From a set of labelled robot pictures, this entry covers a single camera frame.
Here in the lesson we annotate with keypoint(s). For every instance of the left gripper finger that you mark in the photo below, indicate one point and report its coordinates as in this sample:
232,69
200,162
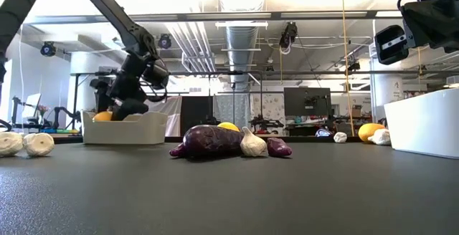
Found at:
138,107
120,112

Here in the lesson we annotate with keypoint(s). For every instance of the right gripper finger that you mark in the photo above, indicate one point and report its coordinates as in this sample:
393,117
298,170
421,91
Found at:
437,23
391,45

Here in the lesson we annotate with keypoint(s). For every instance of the orange-yellow lemon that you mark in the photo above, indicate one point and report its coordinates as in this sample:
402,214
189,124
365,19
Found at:
102,116
369,131

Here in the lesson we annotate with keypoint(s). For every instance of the small purple eggplant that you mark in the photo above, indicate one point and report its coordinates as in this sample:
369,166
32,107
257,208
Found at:
176,151
278,148

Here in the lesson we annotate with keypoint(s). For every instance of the large purple eggplant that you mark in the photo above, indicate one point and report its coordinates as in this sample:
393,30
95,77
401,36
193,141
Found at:
211,140

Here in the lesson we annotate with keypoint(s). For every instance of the white plastic basket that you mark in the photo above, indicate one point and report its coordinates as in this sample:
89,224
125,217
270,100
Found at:
426,124

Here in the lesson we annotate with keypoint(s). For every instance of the white garlic bulb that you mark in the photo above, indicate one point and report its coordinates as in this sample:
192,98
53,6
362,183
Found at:
381,137
38,144
10,143
340,137
252,143

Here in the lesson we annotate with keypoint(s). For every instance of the yellow lemon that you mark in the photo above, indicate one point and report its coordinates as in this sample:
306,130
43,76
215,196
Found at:
228,126

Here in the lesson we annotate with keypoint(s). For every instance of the small black robot arm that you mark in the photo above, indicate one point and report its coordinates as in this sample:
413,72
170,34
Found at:
209,120
66,113
263,123

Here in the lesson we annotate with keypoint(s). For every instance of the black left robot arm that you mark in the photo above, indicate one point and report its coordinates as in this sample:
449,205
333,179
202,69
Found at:
114,16

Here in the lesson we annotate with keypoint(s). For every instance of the beige plastic basket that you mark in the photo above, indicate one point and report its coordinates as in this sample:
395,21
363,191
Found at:
125,133

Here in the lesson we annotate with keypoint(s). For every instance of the white cloth curtain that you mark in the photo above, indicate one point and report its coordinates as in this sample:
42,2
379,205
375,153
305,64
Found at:
174,116

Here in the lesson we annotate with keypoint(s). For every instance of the white round pillar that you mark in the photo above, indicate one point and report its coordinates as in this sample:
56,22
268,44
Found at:
389,84

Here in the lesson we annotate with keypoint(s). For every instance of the black round spotlight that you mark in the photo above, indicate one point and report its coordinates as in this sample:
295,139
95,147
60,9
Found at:
165,41
48,48

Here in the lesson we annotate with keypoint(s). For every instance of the black curtain panel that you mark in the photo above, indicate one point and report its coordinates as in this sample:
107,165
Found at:
195,109

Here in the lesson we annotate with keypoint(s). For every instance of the green flat item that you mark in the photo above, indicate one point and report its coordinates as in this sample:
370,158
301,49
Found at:
61,131

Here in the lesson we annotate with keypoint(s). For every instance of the cardboard box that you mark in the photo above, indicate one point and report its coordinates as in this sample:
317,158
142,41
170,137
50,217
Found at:
356,111

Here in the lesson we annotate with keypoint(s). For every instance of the pink flowers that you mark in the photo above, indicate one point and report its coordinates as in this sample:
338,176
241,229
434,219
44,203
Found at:
42,109

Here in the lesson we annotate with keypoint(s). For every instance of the grey patterned curtain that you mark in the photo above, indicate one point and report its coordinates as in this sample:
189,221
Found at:
224,109

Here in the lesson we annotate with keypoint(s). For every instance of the white-screen monitor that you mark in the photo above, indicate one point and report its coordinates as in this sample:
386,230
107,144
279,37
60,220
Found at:
32,104

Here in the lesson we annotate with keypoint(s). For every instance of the grey metal beam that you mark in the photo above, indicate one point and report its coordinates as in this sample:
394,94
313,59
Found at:
305,14

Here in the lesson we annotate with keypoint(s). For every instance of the black monitor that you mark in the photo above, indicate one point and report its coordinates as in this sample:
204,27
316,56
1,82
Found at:
307,100

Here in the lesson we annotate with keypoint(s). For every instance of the black stand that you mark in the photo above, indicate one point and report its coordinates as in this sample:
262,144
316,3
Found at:
15,109

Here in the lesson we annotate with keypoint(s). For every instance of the blue white object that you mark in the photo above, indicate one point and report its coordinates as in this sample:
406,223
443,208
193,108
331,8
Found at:
322,133

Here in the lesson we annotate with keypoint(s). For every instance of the white strip light fixture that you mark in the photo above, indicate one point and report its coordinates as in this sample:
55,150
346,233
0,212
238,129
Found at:
241,24

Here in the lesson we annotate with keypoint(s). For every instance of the black table mat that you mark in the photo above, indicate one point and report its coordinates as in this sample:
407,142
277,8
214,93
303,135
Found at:
229,199

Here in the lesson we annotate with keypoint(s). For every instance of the white floral curtain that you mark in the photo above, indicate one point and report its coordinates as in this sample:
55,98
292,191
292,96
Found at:
272,106

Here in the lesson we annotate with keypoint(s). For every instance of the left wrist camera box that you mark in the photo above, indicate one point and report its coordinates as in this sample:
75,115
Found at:
157,74

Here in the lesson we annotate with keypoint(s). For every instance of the silver ventilation duct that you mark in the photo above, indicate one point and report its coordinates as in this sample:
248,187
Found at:
241,48

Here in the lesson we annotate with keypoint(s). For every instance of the black aluminium table frame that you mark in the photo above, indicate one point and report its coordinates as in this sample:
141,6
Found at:
315,139

